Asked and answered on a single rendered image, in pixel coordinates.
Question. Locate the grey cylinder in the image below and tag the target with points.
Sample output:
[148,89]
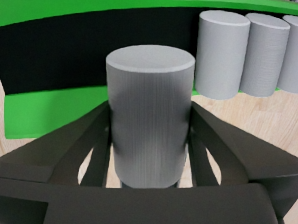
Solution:
[149,93]
[288,77]
[221,48]
[264,55]

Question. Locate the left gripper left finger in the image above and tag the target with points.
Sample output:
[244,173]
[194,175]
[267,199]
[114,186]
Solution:
[58,155]

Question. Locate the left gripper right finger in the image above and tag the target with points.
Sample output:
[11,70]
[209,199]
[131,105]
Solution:
[242,158]

